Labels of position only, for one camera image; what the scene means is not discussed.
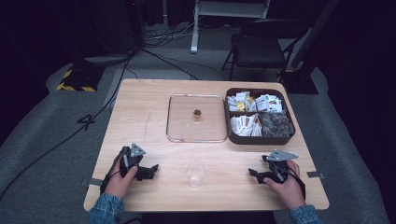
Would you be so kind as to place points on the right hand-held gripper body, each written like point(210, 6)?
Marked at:
point(278, 166)

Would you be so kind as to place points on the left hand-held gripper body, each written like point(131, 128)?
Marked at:
point(130, 160)

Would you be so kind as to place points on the person's right hand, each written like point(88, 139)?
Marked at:
point(288, 189)

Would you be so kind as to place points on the person's left hand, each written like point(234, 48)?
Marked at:
point(120, 184)

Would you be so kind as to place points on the grey tape strip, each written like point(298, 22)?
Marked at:
point(316, 174)
point(93, 182)

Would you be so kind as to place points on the dark brown compartment box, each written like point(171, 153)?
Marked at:
point(232, 139)

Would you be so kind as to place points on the pile of dark grey packets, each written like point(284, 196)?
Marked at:
point(275, 124)

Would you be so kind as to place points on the clear plastic cup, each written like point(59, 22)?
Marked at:
point(195, 174)

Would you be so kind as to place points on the pile of white orange-striped packets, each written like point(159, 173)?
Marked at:
point(246, 125)

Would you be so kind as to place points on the pile of white brown packets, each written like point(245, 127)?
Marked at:
point(269, 103)

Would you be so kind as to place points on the person's dark lap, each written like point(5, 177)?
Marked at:
point(207, 218)

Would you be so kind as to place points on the clear lid with gold knob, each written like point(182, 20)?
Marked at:
point(196, 119)

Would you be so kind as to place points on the pile of white yellow packets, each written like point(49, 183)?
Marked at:
point(239, 102)

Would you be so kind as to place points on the black stand base hazard tape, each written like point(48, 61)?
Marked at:
point(81, 79)

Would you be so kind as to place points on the black stand with slanted pole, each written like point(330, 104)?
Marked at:
point(303, 71)

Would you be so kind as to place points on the black folding chair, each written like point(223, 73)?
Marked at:
point(258, 49)

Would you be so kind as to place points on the white metal desk frame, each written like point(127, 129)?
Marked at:
point(194, 34)

